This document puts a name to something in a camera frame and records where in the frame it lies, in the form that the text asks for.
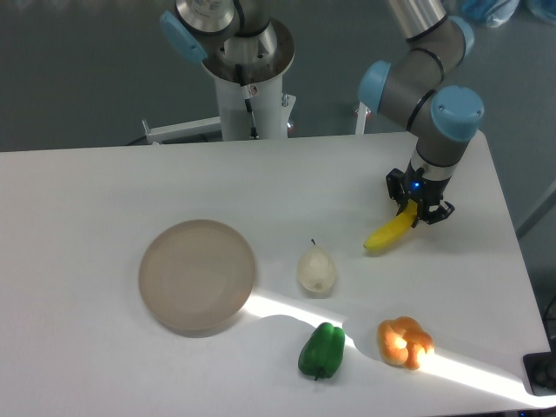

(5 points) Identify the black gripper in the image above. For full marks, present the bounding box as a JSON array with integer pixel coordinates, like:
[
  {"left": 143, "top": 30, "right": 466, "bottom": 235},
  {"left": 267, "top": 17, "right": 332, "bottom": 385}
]
[{"left": 386, "top": 162, "right": 455, "bottom": 228}]

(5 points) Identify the yellow banana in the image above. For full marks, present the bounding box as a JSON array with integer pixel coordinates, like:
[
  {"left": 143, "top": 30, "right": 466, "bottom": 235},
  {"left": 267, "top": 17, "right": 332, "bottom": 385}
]
[{"left": 363, "top": 200, "right": 418, "bottom": 252}]

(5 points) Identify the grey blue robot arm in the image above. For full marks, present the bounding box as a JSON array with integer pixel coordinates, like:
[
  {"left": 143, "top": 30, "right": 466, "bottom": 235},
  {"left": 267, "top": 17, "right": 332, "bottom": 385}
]
[{"left": 160, "top": 1, "right": 484, "bottom": 224}]

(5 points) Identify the pale white pear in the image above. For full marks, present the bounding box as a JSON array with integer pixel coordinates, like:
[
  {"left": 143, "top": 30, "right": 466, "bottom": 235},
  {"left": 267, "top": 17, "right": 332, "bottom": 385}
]
[{"left": 296, "top": 239, "right": 337, "bottom": 297}]

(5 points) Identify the orange braided bread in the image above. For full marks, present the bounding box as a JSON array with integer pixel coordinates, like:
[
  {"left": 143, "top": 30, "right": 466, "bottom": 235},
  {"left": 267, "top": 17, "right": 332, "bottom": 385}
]
[{"left": 376, "top": 316, "right": 435, "bottom": 371}]

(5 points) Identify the green bell pepper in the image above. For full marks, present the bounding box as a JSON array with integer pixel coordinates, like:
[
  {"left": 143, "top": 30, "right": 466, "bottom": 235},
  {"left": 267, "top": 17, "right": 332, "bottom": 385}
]
[{"left": 297, "top": 322, "right": 346, "bottom": 381}]

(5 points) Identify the blue plastic bag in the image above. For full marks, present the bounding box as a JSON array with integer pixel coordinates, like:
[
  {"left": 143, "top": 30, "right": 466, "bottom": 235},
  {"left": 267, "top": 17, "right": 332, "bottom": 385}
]
[{"left": 459, "top": 0, "right": 520, "bottom": 29}]

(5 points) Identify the black device at table corner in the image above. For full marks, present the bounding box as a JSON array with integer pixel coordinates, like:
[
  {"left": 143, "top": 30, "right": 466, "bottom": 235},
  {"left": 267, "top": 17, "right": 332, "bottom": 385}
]
[{"left": 523, "top": 352, "right": 555, "bottom": 396}]

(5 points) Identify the beige round plate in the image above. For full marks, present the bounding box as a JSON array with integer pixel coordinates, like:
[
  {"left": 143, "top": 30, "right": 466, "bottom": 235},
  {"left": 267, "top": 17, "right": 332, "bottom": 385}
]
[{"left": 138, "top": 220, "right": 257, "bottom": 336}]

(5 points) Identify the white right frame bracket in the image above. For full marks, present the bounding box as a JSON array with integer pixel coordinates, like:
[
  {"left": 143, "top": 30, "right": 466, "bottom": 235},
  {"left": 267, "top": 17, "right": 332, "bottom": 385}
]
[{"left": 354, "top": 102, "right": 373, "bottom": 136}]

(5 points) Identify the white frame bracket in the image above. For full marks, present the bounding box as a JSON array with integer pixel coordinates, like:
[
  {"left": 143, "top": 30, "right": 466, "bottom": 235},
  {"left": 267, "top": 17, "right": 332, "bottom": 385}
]
[
  {"left": 354, "top": 102, "right": 373, "bottom": 136},
  {"left": 142, "top": 116, "right": 221, "bottom": 144}
]

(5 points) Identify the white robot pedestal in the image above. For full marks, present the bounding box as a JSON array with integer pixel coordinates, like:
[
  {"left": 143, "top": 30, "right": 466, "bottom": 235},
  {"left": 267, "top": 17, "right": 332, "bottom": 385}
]
[{"left": 198, "top": 19, "right": 298, "bottom": 142}]

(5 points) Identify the black pedestal cable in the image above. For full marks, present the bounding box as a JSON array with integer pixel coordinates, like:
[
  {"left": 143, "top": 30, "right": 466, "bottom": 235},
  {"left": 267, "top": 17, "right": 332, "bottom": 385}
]
[{"left": 235, "top": 63, "right": 260, "bottom": 140}]

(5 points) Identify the white left frame bracket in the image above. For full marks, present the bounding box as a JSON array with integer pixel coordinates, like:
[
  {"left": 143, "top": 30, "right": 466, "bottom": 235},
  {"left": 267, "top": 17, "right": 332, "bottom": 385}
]
[{"left": 142, "top": 116, "right": 221, "bottom": 144}]

